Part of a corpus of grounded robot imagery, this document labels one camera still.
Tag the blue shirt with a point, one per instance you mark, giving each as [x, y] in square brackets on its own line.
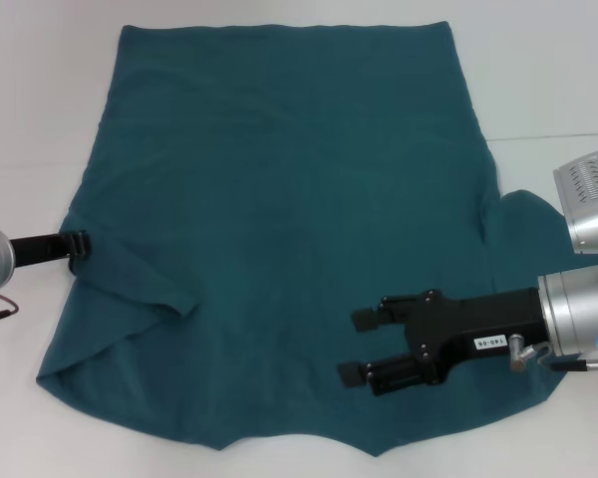
[279, 224]

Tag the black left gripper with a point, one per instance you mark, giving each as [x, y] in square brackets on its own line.
[37, 249]

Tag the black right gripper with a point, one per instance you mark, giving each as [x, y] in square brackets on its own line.
[481, 321]

